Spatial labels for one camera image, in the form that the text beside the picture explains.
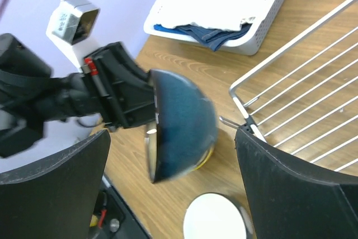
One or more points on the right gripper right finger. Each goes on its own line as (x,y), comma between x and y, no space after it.
(291,198)

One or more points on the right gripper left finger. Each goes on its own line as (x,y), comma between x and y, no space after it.
(54,197)

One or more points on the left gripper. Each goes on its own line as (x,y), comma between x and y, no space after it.
(59,99)

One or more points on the blue glazed bowl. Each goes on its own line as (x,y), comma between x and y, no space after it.
(184,127)

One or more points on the teal white bowl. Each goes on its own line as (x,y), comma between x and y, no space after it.
(214,215)

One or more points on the yellow dotted bowl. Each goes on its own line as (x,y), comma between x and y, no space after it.
(205,157)

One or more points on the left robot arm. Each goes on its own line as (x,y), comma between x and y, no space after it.
(108,83)

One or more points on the dark blue clothing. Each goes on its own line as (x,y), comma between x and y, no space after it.
(210,38)

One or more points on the white plastic laundry basket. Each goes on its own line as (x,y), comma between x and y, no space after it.
(249,44)

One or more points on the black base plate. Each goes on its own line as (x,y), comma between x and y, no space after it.
(112,217)

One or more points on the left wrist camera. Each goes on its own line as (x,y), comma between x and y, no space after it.
(70,29)

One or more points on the silver wire dish rack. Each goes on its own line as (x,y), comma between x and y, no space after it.
(303,98)

